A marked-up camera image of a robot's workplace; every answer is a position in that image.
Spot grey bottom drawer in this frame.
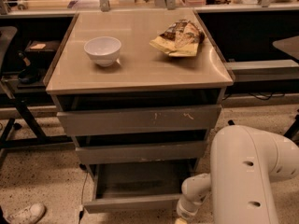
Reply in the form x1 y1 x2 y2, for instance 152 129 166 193
84 160 194 214

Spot grey drawer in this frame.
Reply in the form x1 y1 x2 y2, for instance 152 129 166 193
58 90 221 136
84 160 194 214
76 130 207 164

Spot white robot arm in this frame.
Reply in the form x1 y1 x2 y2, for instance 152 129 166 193
175 125 299 224

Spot grey middle drawer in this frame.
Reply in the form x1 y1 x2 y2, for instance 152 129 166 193
76 130 207 164

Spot grey drawer cabinet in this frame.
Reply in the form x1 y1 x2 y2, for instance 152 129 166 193
43 8 235 181

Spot grey top drawer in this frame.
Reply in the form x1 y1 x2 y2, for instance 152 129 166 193
58 90 221 136

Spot black wheeled stand base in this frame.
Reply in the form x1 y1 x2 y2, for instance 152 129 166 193
228 112 299 143

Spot white sneaker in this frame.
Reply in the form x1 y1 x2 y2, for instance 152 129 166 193
5 203 46 224

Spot yellow brown snack bag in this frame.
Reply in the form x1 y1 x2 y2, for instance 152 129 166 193
149 20 206 57

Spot white ceramic bowl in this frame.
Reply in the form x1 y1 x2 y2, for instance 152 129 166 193
84 36 121 67

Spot black shoe under desk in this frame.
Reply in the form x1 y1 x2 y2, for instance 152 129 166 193
18 51 40 84

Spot dark box on shelf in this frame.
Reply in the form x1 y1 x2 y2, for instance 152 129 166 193
24 40 60 59

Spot black cable on floor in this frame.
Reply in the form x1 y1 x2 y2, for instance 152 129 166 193
78 171 90 224

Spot black desk frame left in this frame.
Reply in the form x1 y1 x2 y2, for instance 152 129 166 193
0 26 71 160

